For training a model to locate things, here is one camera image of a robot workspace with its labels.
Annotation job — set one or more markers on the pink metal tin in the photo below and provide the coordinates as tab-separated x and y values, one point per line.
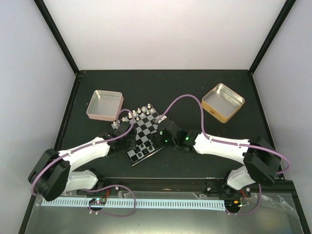
105	105

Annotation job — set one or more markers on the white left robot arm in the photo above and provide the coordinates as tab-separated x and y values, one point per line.
56	171

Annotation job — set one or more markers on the gold metal tin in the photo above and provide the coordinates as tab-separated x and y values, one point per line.
222	102

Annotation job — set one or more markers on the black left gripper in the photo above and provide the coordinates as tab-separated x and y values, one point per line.
132	144

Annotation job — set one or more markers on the black frame post right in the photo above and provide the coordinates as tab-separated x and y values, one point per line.
281	17

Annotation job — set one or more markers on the black frame post left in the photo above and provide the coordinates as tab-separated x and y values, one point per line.
40	4

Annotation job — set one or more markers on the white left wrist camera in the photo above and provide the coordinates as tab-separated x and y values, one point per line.
115	124

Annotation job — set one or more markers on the black and white chessboard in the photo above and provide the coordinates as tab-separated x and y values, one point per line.
144	124

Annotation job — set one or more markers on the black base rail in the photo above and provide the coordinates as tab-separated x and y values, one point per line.
211	187

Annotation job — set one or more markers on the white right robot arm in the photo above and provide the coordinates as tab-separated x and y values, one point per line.
258	165

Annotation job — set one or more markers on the white slotted cable duct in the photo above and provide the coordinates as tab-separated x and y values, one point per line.
217	205

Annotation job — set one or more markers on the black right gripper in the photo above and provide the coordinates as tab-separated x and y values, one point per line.
157	142

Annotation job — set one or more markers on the black frame post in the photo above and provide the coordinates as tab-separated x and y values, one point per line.
40	4
281	17

